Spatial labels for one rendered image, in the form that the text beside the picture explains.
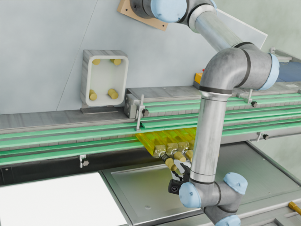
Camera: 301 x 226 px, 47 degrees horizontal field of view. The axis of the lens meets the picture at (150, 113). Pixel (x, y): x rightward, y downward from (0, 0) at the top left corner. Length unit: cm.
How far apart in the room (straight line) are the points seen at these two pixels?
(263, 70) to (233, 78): 11
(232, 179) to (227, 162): 72
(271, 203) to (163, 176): 47
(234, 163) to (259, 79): 85
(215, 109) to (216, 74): 10
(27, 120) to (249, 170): 108
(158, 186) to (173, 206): 13
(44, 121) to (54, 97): 13
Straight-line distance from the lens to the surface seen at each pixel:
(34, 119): 150
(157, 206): 139
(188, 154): 148
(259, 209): 155
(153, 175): 155
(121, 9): 148
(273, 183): 181
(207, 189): 107
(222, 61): 101
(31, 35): 145
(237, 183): 113
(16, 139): 141
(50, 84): 153
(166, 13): 131
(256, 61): 106
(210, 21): 128
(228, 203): 115
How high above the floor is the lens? 213
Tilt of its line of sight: 51 degrees down
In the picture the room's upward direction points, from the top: 135 degrees clockwise
